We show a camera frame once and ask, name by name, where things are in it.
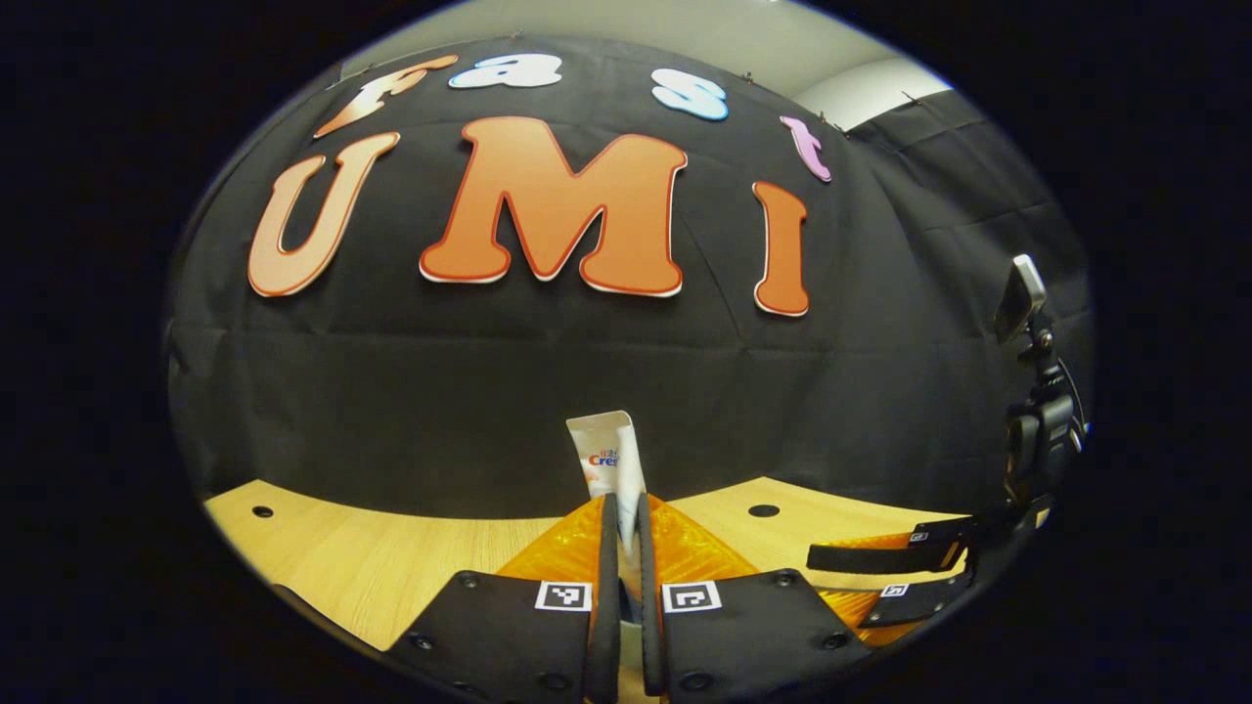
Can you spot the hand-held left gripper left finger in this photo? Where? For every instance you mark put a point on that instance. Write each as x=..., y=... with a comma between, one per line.
x=608, y=626

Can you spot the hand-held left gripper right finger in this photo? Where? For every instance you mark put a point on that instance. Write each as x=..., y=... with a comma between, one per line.
x=650, y=636

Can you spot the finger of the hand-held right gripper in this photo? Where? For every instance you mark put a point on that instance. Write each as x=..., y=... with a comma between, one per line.
x=880, y=555
x=919, y=598

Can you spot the white toothpaste tube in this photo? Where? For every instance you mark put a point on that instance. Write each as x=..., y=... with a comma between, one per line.
x=608, y=460

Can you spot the wooden desktop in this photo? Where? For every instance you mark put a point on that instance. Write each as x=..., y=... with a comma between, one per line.
x=391, y=557

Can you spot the black backdrop cloth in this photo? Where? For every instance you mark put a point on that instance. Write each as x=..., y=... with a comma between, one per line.
x=587, y=372

